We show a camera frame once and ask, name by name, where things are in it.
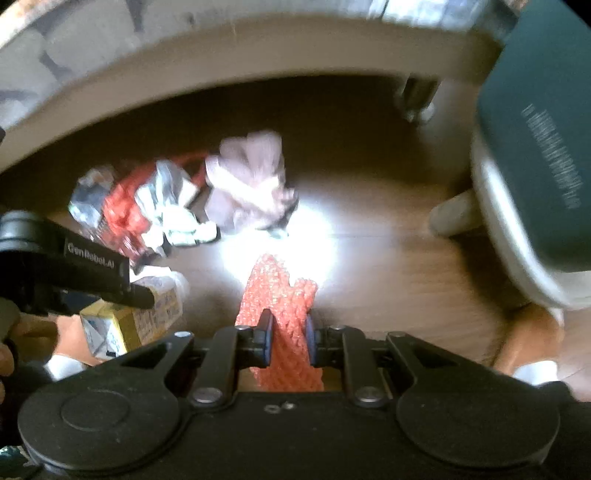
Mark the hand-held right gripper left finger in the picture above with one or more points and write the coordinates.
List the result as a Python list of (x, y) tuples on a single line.
[(265, 339)]

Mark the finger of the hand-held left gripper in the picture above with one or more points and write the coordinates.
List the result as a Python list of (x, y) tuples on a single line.
[(141, 295)]

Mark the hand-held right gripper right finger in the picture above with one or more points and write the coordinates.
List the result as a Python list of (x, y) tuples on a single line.
[(310, 341)]

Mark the yellow printed carton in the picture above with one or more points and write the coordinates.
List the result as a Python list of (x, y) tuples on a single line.
[(134, 323)]

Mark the red foam fruit net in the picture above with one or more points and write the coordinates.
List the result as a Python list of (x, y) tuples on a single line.
[(277, 295)]

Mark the teal lidded trash bin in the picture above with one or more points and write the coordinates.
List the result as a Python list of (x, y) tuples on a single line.
[(535, 138)]

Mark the person's left hand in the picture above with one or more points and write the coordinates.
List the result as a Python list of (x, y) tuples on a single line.
[(32, 328)]

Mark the crumpled silver foil wrapper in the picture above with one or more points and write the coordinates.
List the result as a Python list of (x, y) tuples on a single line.
[(90, 198)]

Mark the crumpled red wrapper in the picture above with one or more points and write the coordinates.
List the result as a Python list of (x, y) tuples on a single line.
[(124, 207)]

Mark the person's left leg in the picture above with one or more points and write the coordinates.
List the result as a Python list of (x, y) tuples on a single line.
[(69, 344)]

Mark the person's leg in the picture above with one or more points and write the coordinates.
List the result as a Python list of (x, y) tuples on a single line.
[(531, 337), (69, 344)]

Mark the silver and white wrapper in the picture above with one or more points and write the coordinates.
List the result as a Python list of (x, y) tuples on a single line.
[(171, 198)]

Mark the crumpled pink paper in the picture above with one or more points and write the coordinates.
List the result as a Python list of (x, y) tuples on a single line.
[(249, 184)]

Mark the beige furniture leg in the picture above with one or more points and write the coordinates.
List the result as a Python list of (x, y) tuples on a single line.
[(455, 214)]

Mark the person's right leg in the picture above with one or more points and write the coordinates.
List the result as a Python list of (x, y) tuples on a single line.
[(531, 337)]

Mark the beige furniture edge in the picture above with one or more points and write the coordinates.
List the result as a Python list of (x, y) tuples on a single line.
[(231, 50)]

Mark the metal furniture leg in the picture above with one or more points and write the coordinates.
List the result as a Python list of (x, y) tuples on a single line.
[(418, 99)]

